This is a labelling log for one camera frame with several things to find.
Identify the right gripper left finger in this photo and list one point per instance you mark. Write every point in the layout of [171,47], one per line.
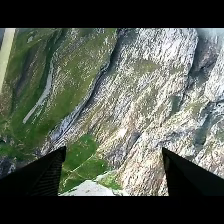
[36,176]

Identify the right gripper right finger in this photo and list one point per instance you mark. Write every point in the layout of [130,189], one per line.
[190,178]

